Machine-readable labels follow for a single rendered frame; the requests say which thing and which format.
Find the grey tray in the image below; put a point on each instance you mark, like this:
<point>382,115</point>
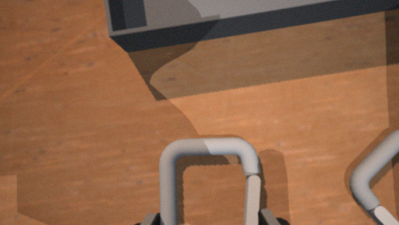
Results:
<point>174,22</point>

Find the grey carabiner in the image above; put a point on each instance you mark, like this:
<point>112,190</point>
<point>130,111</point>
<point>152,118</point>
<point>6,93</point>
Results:
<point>366,170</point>
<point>208,146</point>

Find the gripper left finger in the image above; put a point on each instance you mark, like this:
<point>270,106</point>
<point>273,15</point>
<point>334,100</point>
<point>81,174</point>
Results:
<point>151,219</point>

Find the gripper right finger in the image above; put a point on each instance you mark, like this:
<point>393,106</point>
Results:
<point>265,217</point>

